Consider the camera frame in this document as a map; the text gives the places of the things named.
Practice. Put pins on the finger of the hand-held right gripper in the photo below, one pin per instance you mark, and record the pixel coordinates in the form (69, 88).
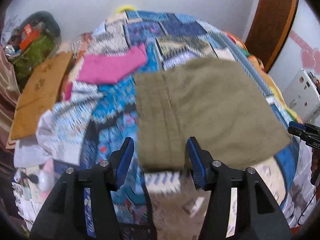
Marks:
(303, 130)

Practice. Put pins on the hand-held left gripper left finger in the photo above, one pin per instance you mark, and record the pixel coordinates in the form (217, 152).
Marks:
(123, 160)

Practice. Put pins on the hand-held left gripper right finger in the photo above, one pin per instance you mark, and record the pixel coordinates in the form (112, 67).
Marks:
(195, 160)

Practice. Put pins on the olive green pants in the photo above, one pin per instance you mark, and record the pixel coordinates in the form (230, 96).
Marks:
(200, 110)

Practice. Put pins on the white appliance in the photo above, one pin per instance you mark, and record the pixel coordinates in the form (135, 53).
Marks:
(303, 92)

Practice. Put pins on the white patterned cloth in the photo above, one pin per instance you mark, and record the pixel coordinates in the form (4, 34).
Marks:
(62, 130)

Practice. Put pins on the blue patchwork blanket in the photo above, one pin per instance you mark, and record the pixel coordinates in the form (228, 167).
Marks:
(160, 85)

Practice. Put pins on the pink folded garment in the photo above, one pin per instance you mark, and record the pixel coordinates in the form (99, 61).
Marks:
(110, 66)

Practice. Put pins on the brown paw print mat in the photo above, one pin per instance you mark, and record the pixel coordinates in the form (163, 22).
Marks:
(40, 97)

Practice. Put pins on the green bag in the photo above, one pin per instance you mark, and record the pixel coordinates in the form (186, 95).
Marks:
(32, 52)

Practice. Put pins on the orange box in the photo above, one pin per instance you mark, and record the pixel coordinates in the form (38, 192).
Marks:
(29, 38)

